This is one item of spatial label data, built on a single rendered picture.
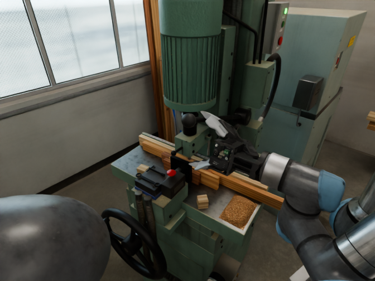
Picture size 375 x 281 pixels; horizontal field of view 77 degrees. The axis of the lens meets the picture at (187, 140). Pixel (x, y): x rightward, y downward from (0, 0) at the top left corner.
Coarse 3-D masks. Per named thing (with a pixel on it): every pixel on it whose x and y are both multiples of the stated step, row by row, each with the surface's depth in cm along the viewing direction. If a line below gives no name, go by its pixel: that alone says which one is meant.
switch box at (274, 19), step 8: (264, 8) 79; (272, 8) 78; (280, 8) 76; (288, 8) 82; (272, 16) 79; (280, 16) 78; (272, 24) 80; (280, 24) 81; (272, 32) 81; (280, 32) 84; (264, 40) 83; (272, 40) 82; (264, 48) 85; (272, 48) 83; (280, 48) 90
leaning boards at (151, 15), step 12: (144, 0) 190; (156, 0) 195; (144, 12) 195; (156, 12) 199; (156, 24) 203; (156, 36) 207; (156, 48) 211; (156, 60) 216; (156, 72) 224; (156, 84) 229; (156, 96) 234; (156, 108) 239; (168, 108) 234; (168, 120) 240; (168, 132) 246
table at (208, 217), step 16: (128, 160) 101; (144, 160) 101; (160, 160) 101; (128, 176) 94; (192, 192) 85; (208, 192) 85; (224, 192) 85; (192, 208) 79; (208, 208) 79; (224, 208) 79; (256, 208) 79; (160, 224) 77; (176, 224) 78; (208, 224) 78; (224, 224) 74; (240, 240) 72
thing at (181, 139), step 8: (200, 128) 90; (208, 128) 91; (176, 136) 86; (184, 136) 86; (192, 136) 86; (200, 136) 88; (176, 144) 87; (184, 144) 84; (192, 144) 84; (200, 144) 90; (184, 152) 86; (192, 152) 86
